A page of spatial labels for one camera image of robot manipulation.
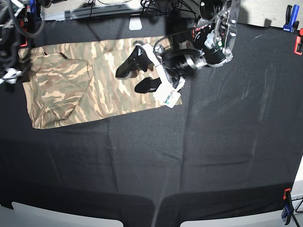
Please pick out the black table cloth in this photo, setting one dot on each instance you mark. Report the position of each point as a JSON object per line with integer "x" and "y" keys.
{"x": 231, "y": 148}

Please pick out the orange clamp far left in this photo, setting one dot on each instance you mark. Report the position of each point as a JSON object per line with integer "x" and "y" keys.
{"x": 24, "y": 39}

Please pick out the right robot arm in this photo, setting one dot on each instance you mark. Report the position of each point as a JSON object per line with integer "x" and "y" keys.
{"x": 11, "y": 54}

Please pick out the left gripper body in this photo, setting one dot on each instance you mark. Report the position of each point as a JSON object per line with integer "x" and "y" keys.
{"x": 142, "y": 58}

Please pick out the blue clamp top right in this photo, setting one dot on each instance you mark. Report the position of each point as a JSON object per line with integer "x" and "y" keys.
{"x": 291, "y": 22}

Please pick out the white tab on cloth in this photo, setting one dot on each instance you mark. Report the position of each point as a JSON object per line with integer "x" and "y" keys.
{"x": 135, "y": 23}

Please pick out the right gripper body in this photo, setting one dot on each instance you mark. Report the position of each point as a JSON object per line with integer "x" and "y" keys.
{"x": 11, "y": 75}

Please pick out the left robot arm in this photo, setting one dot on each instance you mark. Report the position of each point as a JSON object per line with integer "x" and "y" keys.
{"x": 208, "y": 42}

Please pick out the orange blue clamp bottom right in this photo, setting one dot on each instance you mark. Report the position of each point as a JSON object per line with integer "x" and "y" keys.
{"x": 288, "y": 209}

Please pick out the camouflage t-shirt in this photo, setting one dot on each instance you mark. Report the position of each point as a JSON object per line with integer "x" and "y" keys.
{"x": 74, "y": 83}

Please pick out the blue clamp top left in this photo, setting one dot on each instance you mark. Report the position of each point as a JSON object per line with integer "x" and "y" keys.
{"x": 35, "y": 10}

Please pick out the orange clamp far right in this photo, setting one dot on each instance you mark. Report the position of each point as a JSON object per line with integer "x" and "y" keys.
{"x": 298, "y": 47}

